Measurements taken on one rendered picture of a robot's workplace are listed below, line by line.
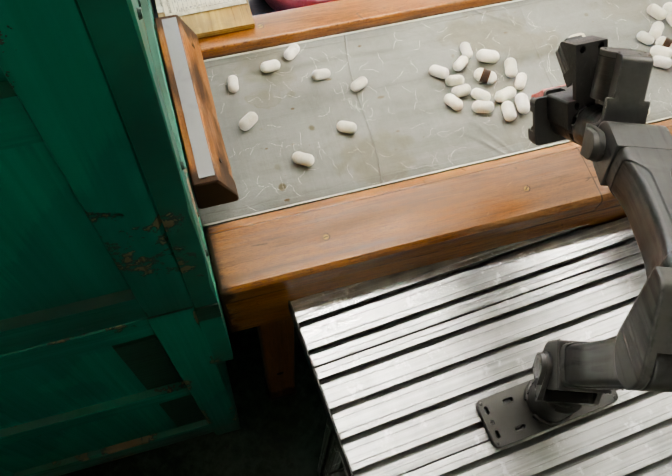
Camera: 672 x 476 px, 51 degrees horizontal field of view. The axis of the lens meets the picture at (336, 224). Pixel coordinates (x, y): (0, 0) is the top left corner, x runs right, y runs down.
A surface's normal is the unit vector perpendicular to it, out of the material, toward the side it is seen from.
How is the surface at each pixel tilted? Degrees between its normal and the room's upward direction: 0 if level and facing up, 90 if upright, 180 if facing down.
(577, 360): 82
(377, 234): 0
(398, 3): 0
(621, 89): 48
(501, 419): 0
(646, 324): 90
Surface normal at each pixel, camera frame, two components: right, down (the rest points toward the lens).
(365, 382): 0.05, -0.44
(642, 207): -0.99, -0.11
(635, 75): -0.01, 0.37
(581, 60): 0.25, 0.37
